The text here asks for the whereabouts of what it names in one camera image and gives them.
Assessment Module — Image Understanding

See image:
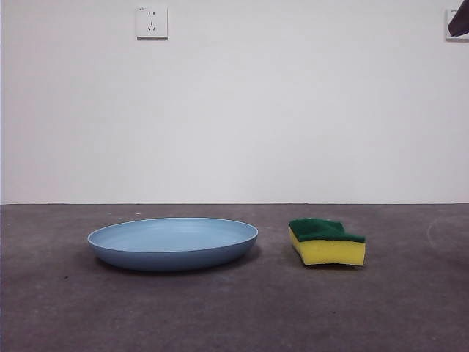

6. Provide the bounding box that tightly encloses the yellow sponge with green pad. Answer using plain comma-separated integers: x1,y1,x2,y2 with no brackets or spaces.
288,218,367,268

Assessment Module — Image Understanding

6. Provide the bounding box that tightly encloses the white wall socket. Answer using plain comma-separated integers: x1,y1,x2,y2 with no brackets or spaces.
136,4,169,40
445,7,469,42

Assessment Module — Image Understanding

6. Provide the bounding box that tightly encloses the blue round plate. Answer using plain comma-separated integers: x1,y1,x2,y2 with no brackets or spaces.
86,216,259,272

